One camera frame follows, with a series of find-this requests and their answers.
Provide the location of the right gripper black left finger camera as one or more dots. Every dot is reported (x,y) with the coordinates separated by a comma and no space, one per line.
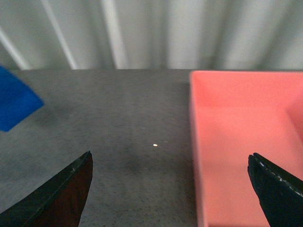
(59,202)

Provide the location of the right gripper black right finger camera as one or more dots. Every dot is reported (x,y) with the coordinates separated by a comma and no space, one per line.
(280,193)

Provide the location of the blue microfiber cloth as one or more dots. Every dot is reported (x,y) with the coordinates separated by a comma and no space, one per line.
(17,100)

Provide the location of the pink plastic tray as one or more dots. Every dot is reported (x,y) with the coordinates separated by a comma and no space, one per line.
(234,114)

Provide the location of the white pleated curtain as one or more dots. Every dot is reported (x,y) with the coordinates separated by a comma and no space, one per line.
(151,34)

